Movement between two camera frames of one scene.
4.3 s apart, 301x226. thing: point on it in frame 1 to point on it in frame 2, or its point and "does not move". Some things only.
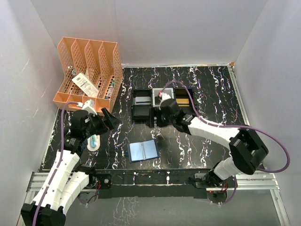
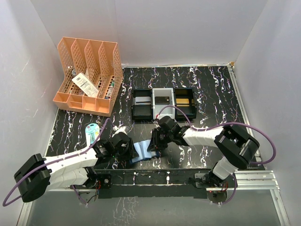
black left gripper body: [97, 125] to [126, 153]
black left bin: [141, 105] does not move
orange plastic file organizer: [92, 70] does not move
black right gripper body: [162, 120] to [163, 138]
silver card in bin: [142, 100] does not move
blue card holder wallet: [137, 151] does not move
